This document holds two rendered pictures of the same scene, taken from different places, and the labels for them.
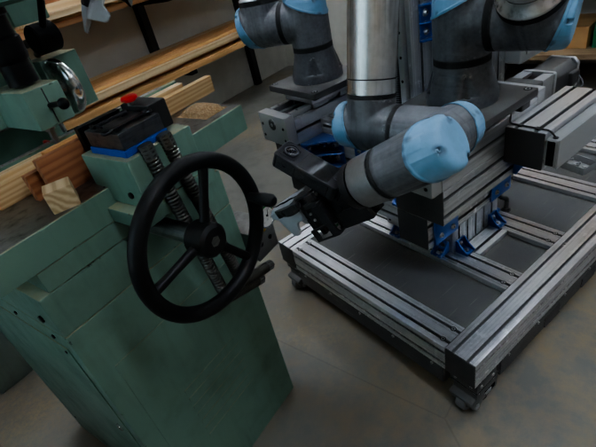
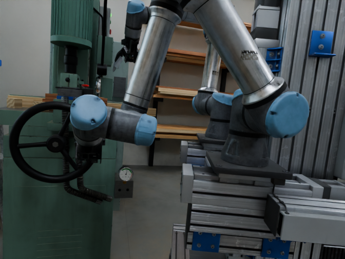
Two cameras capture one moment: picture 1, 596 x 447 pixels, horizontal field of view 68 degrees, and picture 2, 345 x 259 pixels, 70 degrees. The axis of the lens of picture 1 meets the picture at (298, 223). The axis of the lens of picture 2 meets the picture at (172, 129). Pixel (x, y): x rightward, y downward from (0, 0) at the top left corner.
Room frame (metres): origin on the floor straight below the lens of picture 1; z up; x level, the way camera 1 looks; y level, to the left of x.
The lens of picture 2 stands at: (0.11, -0.63, 1.00)
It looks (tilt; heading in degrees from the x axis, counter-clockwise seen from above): 7 degrees down; 31
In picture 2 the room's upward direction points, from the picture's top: 5 degrees clockwise
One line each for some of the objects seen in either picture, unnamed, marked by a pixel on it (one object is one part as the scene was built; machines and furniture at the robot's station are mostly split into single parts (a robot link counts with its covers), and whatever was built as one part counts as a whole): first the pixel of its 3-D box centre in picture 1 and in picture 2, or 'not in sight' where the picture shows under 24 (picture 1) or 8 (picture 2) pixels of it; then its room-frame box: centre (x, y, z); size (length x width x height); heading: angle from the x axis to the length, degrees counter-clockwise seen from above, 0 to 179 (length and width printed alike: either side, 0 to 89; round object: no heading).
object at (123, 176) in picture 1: (145, 162); (74, 110); (0.76, 0.24, 0.91); 0.15 x 0.14 x 0.09; 138
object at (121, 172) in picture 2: (262, 217); (125, 174); (0.91, 0.08, 0.65); 0.06 x 0.04 x 0.08; 138
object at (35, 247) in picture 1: (127, 178); (76, 119); (0.81, 0.30, 0.87); 0.61 x 0.30 x 0.06; 138
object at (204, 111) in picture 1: (200, 108); not in sight; (1.01, 0.15, 0.91); 0.10 x 0.07 x 0.02; 48
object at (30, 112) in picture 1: (34, 107); (71, 83); (0.87, 0.42, 1.03); 0.14 x 0.07 x 0.09; 48
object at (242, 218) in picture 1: (248, 234); (123, 185); (0.95, 0.13, 0.58); 0.12 x 0.08 x 0.08; 48
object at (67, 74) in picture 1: (63, 87); (98, 88); (1.03, 0.42, 1.02); 0.12 x 0.03 x 0.12; 48
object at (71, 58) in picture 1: (63, 82); (103, 88); (1.09, 0.44, 1.02); 0.09 x 0.07 x 0.12; 138
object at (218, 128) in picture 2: (315, 59); (220, 128); (1.34, -0.17, 0.87); 0.15 x 0.15 x 0.10
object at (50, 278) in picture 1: (106, 207); (66, 129); (0.81, 0.37, 0.82); 0.40 x 0.21 x 0.04; 138
